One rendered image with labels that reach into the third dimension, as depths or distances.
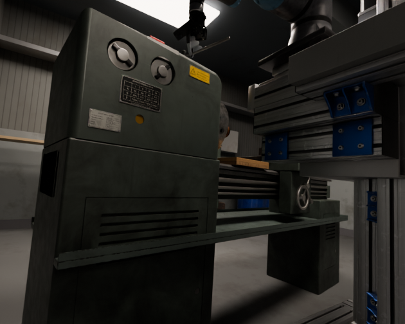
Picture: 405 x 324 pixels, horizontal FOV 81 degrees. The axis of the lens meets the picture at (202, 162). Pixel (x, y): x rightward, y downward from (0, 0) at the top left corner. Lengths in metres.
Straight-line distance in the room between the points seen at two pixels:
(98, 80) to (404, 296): 1.00
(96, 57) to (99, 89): 0.09
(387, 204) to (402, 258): 0.13
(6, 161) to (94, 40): 3.30
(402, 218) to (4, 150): 3.98
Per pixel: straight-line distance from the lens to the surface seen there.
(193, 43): 1.28
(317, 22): 0.85
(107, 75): 0.82
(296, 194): 1.55
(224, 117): 1.24
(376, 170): 0.75
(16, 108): 4.10
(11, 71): 4.24
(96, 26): 0.87
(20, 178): 3.99
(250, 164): 1.33
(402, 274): 0.82
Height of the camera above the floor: 0.76
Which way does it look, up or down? 5 degrees up
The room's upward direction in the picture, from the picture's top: 4 degrees clockwise
